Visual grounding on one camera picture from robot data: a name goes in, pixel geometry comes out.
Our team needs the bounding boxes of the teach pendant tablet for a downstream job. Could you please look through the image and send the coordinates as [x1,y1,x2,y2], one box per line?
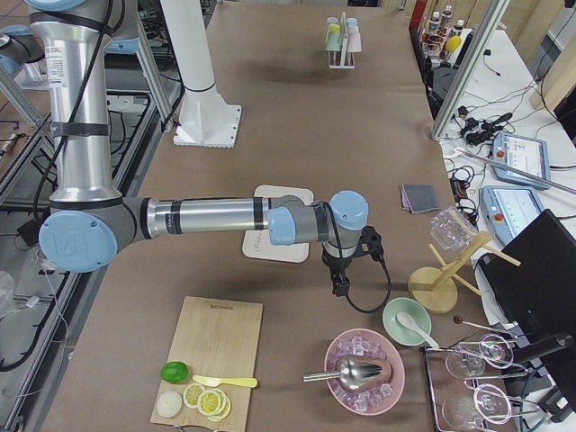
[491,131,550,190]
[481,186,545,246]

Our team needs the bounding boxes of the aluminium frame post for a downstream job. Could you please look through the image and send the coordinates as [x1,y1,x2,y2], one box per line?
[431,0,510,141]

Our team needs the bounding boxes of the far teach pendant tablet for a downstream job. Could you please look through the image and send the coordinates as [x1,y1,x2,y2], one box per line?
[491,131,550,190]

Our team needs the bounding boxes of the yellow plastic knife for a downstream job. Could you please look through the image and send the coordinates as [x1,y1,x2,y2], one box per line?
[192,374,258,389]

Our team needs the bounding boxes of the clear glass mug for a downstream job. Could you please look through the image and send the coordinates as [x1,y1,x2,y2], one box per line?
[430,206,478,251]

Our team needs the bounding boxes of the wine glass rack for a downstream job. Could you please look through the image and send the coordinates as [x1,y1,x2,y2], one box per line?
[424,334,539,431]

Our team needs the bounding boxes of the lemon slices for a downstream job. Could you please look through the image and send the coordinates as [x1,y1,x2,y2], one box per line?
[182,382,231,422]

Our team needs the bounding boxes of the green lime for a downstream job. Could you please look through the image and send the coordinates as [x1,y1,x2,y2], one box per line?
[160,361,189,384]

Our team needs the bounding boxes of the beige plastic tray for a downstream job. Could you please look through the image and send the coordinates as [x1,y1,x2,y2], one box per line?
[242,184,315,264]

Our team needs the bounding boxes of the yellow lemon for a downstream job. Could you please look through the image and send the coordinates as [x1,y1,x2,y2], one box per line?
[445,35,462,53]

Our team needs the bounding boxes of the white ceramic spoon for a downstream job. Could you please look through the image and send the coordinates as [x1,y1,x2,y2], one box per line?
[396,311,440,349]

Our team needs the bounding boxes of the metal rod green tip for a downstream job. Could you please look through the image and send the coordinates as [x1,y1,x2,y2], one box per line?
[454,147,576,195]

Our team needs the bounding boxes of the pink cup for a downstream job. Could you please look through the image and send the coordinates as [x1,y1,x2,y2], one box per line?
[346,26,362,53]

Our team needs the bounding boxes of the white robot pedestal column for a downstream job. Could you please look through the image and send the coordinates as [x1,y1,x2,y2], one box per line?
[161,0,241,149]

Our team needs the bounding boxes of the bamboo cutting board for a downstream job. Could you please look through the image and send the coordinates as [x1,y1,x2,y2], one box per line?
[150,296,263,431]

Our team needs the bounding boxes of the near teach pendant tablet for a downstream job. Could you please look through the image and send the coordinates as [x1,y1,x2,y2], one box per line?
[481,186,545,246]

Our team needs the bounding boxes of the metal scoop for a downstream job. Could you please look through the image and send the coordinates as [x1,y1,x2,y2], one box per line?
[302,355,389,392]

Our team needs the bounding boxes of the green cup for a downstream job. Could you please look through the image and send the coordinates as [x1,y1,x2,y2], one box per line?
[325,16,340,51]

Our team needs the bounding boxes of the grey folded cloth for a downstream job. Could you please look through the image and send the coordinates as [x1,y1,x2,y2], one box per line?
[400,184,440,214]

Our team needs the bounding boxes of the white cup rack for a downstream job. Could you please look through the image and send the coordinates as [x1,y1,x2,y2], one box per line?
[325,12,360,69]

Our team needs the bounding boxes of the pink bowl with ice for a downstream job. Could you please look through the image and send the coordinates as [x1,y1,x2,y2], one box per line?
[324,328,405,416]

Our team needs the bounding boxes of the green bowl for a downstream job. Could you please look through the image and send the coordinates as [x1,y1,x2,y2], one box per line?
[382,296,433,347]

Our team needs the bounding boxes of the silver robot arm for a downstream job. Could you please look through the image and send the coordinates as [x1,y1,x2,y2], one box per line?
[29,1,368,295]

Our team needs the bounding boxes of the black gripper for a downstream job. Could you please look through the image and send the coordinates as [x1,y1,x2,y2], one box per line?
[322,242,362,296]

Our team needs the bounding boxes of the wooden mug tree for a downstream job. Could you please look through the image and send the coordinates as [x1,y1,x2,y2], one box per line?
[408,231,521,314]

